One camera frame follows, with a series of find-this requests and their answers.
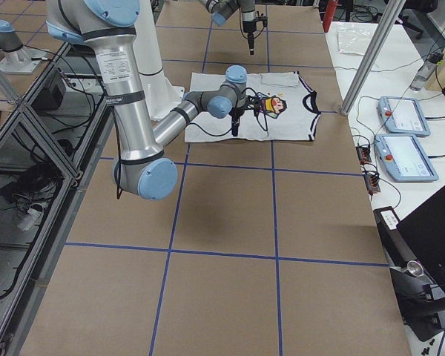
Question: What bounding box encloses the aluminium frame post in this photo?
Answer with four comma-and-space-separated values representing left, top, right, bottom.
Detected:
340, 0, 406, 116

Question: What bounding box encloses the blue teach pendant far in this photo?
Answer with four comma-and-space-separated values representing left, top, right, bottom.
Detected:
378, 96, 431, 137

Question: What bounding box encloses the aluminium frame rail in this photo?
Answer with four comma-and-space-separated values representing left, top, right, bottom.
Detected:
0, 44, 109, 355

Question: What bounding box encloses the grey t-shirt with cartoon print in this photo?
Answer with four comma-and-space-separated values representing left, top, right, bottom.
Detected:
185, 71, 320, 143

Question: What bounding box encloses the black monitor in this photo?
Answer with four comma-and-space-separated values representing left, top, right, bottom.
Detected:
397, 185, 445, 291

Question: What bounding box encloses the blue teach pendant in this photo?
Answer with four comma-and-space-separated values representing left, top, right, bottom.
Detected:
378, 96, 431, 137
374, 133, 439, 182

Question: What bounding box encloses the orange circuit board near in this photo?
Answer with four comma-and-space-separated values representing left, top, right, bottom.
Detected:
363, 171, 380, 196

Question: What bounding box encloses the red cylinder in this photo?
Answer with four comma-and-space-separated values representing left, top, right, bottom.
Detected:
322, 0, 338, 33

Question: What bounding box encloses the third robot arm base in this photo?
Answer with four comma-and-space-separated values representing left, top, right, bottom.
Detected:
0, 19, 47, 74

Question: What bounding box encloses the clear plastic bag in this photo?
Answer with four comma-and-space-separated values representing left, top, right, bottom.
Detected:
337, 29, 374, 56

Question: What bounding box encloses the blue teach pendant near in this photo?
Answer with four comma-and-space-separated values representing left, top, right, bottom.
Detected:
374, 133, 439, 182

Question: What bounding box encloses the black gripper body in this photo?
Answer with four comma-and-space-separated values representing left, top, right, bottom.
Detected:
240, 11, 268, 47
229, 95, 262, 127

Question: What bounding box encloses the orange circuit board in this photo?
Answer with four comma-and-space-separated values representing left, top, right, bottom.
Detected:
363, 171, 380, 196
355, 145, 372, 165

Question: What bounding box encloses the orange circuit board far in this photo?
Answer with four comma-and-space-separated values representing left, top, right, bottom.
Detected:
355, 145, 372, 165

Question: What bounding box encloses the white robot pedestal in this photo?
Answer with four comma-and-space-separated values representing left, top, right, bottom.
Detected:
133, 0, 185, 121

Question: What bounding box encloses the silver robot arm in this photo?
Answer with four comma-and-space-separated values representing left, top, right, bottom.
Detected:
46, 1, 247, 200
200, 0, 268, 56

